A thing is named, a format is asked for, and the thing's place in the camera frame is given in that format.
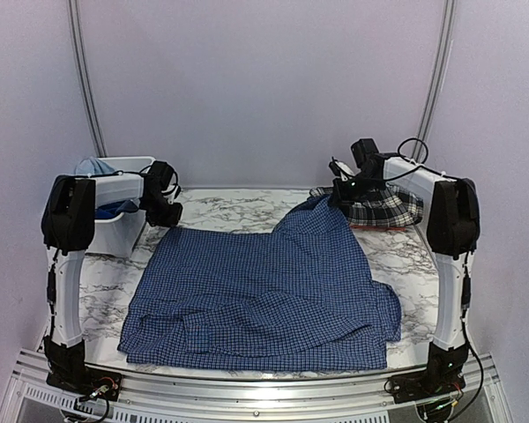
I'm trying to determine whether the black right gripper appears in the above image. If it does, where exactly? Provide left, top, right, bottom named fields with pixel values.
left=328, top=171, right=384, bottom=205

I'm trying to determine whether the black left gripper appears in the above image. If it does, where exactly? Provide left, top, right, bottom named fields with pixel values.
left=140, top=194, right=182, bottom=226

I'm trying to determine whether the blue checked shirt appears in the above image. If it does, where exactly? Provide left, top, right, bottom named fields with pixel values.
left=118, top=197, right=402, bottom=372

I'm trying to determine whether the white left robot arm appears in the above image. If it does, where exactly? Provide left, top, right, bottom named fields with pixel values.
left=41, top=160, right=183, bottom=349

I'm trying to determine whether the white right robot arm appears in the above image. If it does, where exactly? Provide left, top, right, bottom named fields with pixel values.
left=329, top=138, right=481, bottom=351

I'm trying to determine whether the white plastic laundry bin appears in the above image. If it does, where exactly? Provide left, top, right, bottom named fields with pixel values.
left=87, top=156, right=154, bottom=258

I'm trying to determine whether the black white plaid garment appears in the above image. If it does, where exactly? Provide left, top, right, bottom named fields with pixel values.
left=308, top=184, right=425, bottom=228

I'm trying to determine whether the dark blue garment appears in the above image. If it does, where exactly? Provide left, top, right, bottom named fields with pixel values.
left=95, top=199, right=139, bottom=220

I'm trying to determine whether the light blue garment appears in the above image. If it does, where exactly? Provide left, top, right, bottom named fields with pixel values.
left=75, top=157, right=115, bottom=176

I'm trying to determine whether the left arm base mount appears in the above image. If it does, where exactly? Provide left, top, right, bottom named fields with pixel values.
left=43, top=335, right=123, bottom=401

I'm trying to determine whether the aluminium front frame rail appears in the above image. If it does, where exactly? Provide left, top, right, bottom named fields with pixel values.
left=0, top=350, right=513, bottom=422

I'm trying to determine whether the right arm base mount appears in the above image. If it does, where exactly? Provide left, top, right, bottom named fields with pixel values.
left=384, top=342, right=469, bottom=404

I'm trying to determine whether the left wall aluminium post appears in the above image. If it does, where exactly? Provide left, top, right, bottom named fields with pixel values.
left=67, top=0, right=108, bottom=157

